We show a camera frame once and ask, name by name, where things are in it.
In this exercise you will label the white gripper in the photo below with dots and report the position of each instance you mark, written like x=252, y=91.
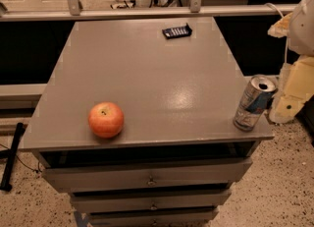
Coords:
x=303, y=25

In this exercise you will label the dark blue snack bar wrapper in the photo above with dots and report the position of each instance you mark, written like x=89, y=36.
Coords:
x=177, y=32

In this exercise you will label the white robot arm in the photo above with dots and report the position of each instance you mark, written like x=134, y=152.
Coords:
x=300, y=36

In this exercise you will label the red apple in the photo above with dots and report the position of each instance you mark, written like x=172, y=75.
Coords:
x=106, y=120

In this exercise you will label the silver blue drink can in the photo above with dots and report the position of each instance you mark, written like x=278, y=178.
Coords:
x=258, y=92

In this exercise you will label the top grey drawer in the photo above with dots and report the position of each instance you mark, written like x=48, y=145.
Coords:
x=147, y=175

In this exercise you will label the grey drawer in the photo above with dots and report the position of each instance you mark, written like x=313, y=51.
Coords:
x=151, y=200
x=153, y=218
x=147, y=175

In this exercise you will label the grey drawer cabinet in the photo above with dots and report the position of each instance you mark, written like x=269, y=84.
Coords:
x=178, y=96

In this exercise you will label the middle grey drawer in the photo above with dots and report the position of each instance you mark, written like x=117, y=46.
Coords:
x=151, y=200

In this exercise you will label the bottom grey drawer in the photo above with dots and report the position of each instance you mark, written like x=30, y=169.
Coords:
x=153, y=218

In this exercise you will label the black stand leg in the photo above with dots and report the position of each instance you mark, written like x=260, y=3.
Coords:
x=10, y=154

